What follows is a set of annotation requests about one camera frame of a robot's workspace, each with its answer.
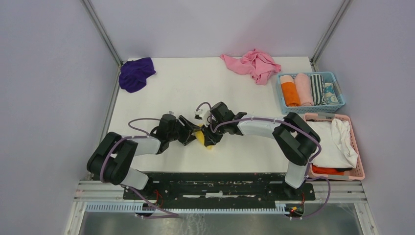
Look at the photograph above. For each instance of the orange cloth in basket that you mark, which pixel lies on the orange cloth in basket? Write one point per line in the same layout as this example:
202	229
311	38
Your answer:
325	171

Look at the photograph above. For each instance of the purple towel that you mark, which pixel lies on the purple towel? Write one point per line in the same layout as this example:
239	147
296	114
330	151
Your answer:
133	74

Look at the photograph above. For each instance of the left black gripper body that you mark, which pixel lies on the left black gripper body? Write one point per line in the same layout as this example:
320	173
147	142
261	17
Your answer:
173	135

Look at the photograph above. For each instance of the light pink rolled towel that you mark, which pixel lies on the light pink rolled towel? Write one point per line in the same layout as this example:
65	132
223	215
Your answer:
303	87

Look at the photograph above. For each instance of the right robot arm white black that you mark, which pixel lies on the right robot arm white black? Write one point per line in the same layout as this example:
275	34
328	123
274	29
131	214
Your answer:
299	143

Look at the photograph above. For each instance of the aluminium frame rails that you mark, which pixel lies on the aluminium frame rails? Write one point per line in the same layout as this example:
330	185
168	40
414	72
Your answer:
341	192

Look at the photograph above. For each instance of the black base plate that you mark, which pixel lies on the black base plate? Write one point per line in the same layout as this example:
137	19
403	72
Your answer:
222	190

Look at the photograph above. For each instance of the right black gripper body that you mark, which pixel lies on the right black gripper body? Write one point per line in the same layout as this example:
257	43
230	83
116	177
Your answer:
213	137

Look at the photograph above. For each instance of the teal patterned towel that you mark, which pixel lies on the teal patterned towel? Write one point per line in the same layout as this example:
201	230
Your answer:
329	94

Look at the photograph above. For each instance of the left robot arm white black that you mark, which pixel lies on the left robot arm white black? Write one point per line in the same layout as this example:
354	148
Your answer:
112	159

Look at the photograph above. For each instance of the white cloth in basket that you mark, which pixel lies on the white cloth in basket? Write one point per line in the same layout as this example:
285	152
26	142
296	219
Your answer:
337	151

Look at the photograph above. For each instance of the blue slotted cable duct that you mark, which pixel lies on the blue slotted cable duct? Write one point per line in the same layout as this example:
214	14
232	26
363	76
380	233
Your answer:
139	207

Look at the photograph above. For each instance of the pink crumpled towel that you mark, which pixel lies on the pink crumpled towel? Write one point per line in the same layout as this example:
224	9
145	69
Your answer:
256	63

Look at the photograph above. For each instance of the orange rolled towel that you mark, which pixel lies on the orange rolled towel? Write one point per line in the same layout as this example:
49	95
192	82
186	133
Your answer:
289	91

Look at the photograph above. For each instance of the green white striped towel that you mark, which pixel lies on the green white striped towel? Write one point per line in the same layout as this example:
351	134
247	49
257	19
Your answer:
317	89

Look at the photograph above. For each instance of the pink plastic basket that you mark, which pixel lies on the pink plastic basket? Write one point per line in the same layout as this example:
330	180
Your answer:
350	174

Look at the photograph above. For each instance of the yellow towel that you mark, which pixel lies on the yellow towel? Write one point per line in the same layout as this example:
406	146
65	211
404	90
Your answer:
201	139

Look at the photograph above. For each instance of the blue plastic basket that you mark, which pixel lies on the blue plastic basket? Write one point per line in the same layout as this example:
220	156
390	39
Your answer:
328	78

